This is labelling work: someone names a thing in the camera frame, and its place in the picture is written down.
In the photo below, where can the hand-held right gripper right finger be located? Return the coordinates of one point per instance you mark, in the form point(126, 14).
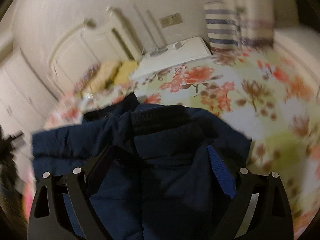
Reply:
point(222, 172)

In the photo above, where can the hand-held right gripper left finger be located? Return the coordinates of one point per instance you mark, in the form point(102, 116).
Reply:
point(100, 165)

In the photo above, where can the navy blue puffer jacket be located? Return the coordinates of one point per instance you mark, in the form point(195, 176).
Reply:
point(162, 155)

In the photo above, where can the white wardrobe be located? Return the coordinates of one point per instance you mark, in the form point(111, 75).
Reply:
point(15, 85)

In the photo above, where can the embroidered flower pillow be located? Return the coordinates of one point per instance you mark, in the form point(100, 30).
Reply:
point(87, 76)

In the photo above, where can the cream pillow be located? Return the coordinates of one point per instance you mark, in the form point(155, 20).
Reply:
point(106, 72)

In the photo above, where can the floral bed sheet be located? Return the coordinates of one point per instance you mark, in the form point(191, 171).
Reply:
point(200, 80)

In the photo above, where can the yellow pillow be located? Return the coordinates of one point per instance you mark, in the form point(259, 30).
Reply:
point(127, 70)

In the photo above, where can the white wooden headboard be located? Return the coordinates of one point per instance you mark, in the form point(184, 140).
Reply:
point(75, 55)

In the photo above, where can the white nightstand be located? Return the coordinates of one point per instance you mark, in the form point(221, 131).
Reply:
point(175, 55)

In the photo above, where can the slim grey table lamp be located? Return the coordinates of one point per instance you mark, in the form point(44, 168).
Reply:
point(158, 52)

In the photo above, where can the white power adapter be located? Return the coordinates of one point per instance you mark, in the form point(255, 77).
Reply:
point(178, 45)

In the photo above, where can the printed boat curtain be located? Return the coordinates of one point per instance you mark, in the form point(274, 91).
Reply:
point(220, 25)

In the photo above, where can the white window ledge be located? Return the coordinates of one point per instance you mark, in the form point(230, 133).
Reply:
point(297, 45)

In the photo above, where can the beige wall socket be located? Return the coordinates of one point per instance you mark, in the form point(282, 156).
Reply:
point(170, 20)

